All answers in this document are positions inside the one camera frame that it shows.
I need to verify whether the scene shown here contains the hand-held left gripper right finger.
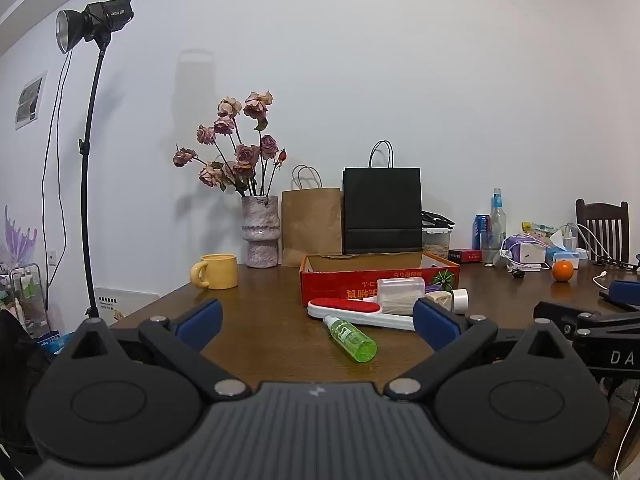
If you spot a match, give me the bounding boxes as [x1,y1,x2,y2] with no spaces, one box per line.
[384,297,588,403]

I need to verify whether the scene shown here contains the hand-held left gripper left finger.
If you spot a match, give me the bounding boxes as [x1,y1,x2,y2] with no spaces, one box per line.
[52,298,252,402]

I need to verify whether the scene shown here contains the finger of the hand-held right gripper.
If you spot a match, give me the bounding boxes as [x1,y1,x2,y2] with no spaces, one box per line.
[533,301,640,341]
[599,281,640,311]

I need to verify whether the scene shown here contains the clear plastic box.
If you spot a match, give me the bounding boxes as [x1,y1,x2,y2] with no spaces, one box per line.
[376,276,427,316]

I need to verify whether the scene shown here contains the green spray bottle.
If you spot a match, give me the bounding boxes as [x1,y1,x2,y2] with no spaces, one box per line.
[322,314,378,364]

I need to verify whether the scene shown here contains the red white lint brush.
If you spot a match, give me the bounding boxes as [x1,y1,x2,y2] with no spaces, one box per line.
[306,297,418,332]

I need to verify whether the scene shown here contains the red cardboard box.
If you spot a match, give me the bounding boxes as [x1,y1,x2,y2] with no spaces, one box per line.
[299,252,461,307]

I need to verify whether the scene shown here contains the black metal stand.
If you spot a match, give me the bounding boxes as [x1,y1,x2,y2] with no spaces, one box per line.
[595,255,640,273]

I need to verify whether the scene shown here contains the yellow mug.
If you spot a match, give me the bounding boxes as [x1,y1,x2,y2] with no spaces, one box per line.
[190,254,239,291]

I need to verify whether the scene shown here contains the blue tissue box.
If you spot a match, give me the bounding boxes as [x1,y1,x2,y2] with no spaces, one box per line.
[545,230,585,268]

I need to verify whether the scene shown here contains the clear food container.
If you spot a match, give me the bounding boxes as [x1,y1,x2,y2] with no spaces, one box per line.
[421,225,453,261]

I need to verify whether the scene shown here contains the dark wooden chair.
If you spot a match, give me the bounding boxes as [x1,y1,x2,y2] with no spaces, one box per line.
[575,198,631,263]

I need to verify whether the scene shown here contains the purple white packet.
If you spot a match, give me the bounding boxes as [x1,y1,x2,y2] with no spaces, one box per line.
[501,234,548,263]

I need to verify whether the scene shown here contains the colourful snack bag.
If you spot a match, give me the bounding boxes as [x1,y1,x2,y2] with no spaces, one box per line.
[521,221,558,241]

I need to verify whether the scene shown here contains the blue drink can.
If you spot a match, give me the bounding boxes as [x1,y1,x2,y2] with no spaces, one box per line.
[472,214,493,251]

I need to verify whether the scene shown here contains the speckled ceramic vase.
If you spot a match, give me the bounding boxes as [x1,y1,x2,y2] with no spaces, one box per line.
[241,195,280,268]

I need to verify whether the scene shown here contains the clear glass bottle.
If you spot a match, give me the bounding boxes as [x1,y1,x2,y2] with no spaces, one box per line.
[490,188,507,252]

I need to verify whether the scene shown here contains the black paper bag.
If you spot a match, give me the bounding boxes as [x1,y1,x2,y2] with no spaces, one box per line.
[342,140,423,256]

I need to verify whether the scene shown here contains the brown paper bag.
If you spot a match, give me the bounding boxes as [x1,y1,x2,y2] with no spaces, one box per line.
[281,165,344,267]

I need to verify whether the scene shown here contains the blue plastic packet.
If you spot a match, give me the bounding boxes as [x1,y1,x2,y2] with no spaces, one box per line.
[36,330,76,357]

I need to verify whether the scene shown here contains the dried pink roses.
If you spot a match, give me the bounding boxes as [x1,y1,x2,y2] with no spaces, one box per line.
[173,91,288,198]

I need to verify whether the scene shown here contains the black light stand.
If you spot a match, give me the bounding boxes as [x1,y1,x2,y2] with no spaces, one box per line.
[79,37,112,321]

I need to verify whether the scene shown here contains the black studio light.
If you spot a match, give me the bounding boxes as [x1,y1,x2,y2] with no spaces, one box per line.
[55,0,137,55]

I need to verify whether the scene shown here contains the white wall heater panel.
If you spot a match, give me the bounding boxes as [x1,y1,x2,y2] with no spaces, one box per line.
[94,286,161,322]

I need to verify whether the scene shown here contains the white charger cable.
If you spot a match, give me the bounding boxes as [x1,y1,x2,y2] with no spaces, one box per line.
[565,222,601,261]

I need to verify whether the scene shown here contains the wire rack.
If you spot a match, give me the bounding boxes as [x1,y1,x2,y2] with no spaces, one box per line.
[7,262,49,336]

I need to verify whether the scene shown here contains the purple wall sticker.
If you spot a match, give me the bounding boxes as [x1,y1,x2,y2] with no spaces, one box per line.
[2,204,38,267]

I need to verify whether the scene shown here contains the black light cable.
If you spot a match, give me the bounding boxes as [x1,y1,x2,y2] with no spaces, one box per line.
[41,52,73,311]

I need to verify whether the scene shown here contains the framed wall picture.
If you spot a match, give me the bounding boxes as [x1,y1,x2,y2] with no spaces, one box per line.
[14,71,48,131]

